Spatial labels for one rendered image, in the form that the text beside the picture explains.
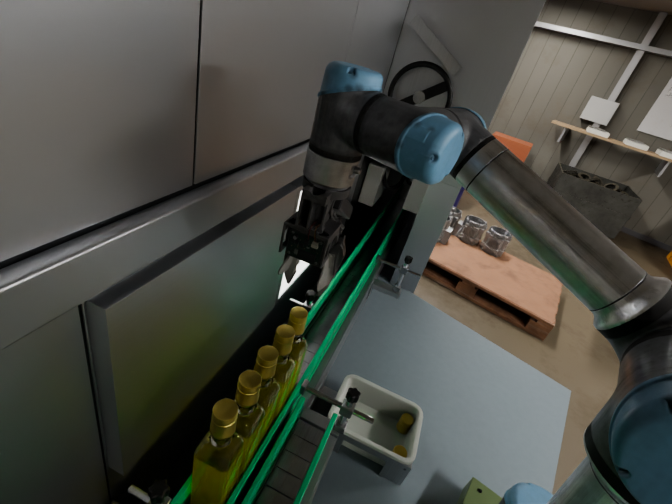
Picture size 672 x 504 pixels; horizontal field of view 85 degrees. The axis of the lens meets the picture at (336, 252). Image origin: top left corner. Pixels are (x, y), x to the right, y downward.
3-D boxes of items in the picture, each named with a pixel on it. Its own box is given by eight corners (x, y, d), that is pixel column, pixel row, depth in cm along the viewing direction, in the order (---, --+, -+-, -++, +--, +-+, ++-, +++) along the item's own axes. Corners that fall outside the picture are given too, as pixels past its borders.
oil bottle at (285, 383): (258, 409, 81) (273, 341, 70) (281, 420, 80) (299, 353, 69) (245, 430, 76) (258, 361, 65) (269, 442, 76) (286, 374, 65)
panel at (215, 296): (325, 238, 132) (349, 146, 114) (332, 241, 131) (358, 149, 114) (108, 467, 56) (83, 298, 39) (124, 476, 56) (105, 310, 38)
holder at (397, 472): (323, 383, 107) (329, 365, 103) (412, 427, 102) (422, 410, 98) (297, 432, 93) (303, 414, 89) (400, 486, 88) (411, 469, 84)
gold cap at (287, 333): (277, 338, 68) (281, 320, 66) (294, 346, 67) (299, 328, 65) (268, 350, 65) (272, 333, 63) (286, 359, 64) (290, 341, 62)
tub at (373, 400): (340, 390, 106) (348, 370, 101) (413, 426, 102) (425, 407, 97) (316, 441, 91) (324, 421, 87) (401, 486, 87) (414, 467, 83)
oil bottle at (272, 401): (243, 431, 76) (256, 362, 65) (267, 443, 75) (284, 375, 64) (227, 455, 72) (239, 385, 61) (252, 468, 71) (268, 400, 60)
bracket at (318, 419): (300, 421, 88) (306, 403, 85) (336, 440, 86) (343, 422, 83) (294, 434, 85) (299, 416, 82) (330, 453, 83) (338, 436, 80)
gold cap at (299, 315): (290, 319, 73) (294, 303, 71) (307, 327, 72) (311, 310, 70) (283, 330, 70) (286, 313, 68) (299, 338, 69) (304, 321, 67)
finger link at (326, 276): (307, 310, 61) (306, 261, 57) (319, 291, 66) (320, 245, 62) (324, 314, 60) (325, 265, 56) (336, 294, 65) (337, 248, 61)
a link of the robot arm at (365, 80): (367, 73, 40) (311, 54, 44) (342, 167, 46) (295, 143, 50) (402, 78, 46) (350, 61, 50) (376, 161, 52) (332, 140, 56)
